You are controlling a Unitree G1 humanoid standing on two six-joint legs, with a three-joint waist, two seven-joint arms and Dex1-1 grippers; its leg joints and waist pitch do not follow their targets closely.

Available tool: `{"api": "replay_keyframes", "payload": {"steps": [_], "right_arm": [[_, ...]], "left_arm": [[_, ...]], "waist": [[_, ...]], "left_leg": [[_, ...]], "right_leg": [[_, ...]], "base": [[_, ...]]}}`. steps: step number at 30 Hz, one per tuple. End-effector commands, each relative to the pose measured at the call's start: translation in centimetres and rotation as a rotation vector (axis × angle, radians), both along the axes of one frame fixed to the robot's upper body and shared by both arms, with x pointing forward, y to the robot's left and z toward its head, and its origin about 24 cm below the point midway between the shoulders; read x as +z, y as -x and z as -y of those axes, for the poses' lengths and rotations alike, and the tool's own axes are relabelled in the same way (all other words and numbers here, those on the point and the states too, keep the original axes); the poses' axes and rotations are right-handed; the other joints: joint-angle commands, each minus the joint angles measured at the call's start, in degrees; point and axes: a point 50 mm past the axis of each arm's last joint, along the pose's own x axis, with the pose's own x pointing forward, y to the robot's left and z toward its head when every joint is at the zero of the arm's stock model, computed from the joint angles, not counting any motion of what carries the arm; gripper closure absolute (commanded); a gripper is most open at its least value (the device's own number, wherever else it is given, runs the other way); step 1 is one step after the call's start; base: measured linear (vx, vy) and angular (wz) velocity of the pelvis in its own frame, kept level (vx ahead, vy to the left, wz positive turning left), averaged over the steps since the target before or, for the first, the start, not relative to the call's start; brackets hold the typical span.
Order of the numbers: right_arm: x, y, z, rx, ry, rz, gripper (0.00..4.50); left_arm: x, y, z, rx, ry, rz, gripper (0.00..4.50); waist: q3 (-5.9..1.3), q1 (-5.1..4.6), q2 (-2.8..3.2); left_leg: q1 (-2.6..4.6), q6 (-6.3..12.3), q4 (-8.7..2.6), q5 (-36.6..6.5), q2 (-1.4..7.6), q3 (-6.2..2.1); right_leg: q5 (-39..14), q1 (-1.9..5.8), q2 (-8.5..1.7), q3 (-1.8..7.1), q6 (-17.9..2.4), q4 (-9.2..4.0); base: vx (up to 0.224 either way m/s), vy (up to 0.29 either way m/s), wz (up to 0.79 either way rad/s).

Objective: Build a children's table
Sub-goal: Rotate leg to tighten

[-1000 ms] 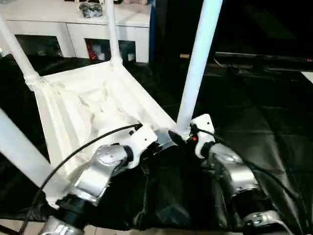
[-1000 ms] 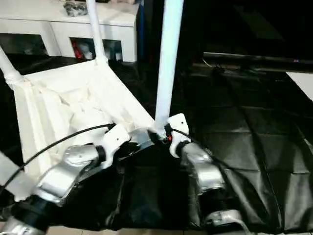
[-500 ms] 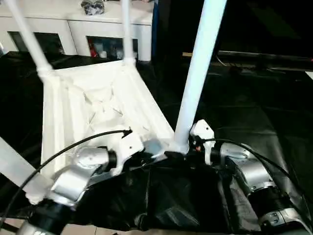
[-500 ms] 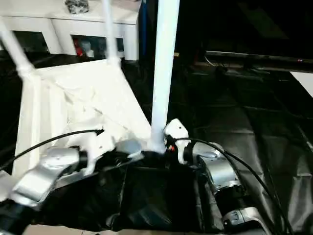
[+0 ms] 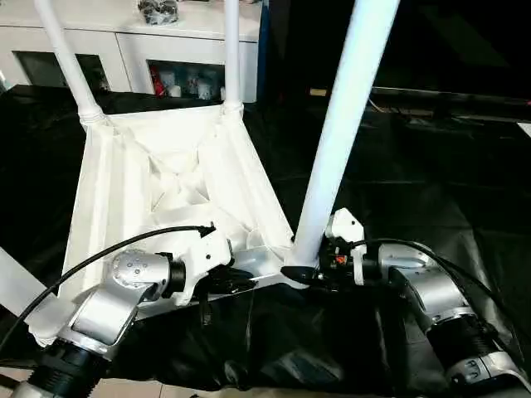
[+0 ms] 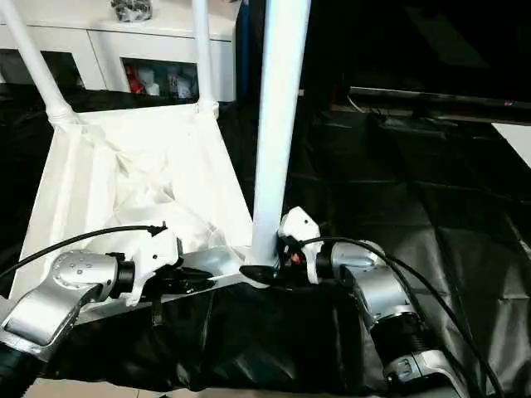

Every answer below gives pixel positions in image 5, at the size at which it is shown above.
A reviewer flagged white plastic table top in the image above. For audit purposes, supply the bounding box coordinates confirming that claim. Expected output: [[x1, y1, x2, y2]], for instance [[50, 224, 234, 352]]
[[24, 101, 310, 347]]

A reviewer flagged black table mat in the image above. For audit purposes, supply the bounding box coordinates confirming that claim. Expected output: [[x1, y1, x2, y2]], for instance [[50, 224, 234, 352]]
[[0, 85, 531, 395]]

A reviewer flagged white glass-door cabinet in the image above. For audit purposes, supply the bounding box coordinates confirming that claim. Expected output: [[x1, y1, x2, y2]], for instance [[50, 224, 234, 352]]
[[0, 0, 265, 104]]

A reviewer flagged black bundle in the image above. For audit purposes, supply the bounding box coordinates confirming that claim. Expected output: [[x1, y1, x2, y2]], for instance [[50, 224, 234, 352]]
[[136, 0, 181, 24]]

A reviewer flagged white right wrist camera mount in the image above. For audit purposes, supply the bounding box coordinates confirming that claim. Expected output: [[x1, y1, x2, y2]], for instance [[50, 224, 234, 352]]
[[325, 207, 368, 288]]

